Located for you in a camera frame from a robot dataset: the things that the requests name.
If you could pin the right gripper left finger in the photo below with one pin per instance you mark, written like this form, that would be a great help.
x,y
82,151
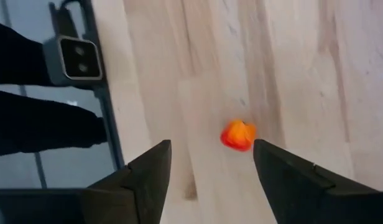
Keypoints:
x,y
141,193

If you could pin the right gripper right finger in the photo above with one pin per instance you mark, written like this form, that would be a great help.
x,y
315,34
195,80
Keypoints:
x,y
303,199

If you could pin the lumpy red-orange fruit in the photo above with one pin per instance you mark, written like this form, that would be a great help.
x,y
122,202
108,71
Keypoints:
x,y
238,137

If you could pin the person's leg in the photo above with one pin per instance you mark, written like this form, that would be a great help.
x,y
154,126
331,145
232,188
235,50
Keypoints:
x,y
17,53

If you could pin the grey two-lens camera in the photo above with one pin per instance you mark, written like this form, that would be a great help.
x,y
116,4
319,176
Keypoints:
x,y
79,59

